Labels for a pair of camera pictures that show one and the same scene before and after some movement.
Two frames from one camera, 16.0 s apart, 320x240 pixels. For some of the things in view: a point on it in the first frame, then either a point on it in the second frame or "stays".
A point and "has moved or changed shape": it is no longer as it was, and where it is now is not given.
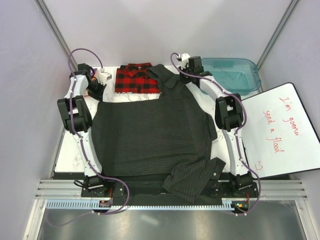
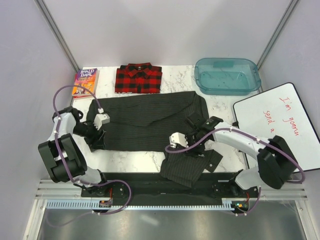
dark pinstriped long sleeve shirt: (169, 136) has moved or changed shape
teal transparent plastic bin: (237, 75) stays
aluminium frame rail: (68, 189) stays
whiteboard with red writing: (279, 137) stays
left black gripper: (99, 95) to (96, 142)
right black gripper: (183, 80) to (191, 150)
